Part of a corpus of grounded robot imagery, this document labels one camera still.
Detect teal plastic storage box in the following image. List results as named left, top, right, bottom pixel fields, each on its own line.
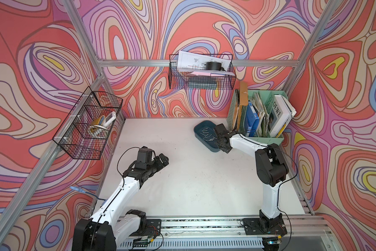
left=193, top=120, right=220, bottom=153

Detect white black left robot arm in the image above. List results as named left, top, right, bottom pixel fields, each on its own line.
left=71, top=151, right=169, bottom=251

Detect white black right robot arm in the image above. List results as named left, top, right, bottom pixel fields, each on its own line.
left=214, top=124, right=289, bottom=235

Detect blue binder in organizer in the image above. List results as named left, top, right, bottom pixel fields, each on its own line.
left=244, top=102, right=260, bottom=137

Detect green plastic file organizer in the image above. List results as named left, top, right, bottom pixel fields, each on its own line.
left=227, top=90, right=288, bottom=145

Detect brown cardboard folder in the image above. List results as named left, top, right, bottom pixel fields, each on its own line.
left=232, top=82, right=249, bottom=131

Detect white tube in left basket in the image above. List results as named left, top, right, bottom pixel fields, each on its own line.
left=102, top=111, right=116, bottom=128

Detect white book in organizer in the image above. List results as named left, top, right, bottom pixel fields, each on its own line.
left=267, top=95, right=297, bottom=138

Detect white paper sheets in basket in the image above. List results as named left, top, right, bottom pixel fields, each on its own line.
left=176, top=51, right=235, bottom=76

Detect aluminium rear cross bar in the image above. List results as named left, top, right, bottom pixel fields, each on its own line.
left=96, top=59, right=302, bottom=68

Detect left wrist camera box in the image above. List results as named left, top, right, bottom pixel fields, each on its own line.
left=135, top=146, right=153, bottom=170

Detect black wire basket left wall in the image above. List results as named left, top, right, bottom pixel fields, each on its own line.
left=53, top=87, right=123, bottom=160

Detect black wire basket wall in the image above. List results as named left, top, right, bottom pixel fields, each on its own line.
left=168, top=51, right=237, bottom=90
left=53, top=87, right=123, bottom=160

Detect black wire basket rear wall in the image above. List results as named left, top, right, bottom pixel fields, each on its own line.
left=168, top=51, right=237, bottom=90

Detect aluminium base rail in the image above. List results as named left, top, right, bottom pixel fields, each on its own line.
left=65, top=214, right=342, bottom=251

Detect aluminium frame post right rear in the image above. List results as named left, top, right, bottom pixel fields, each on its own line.
left=283, top=0, right=342, bottom=94

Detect aluminium frame post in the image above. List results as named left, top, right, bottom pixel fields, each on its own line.
left=62, top=0, right=126, bottom=123
left=283, top=0, right=342, bottom=94

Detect aluminium frame post left rear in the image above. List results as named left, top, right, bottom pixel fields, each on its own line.
left=62, top=0, right=126, bottom=123

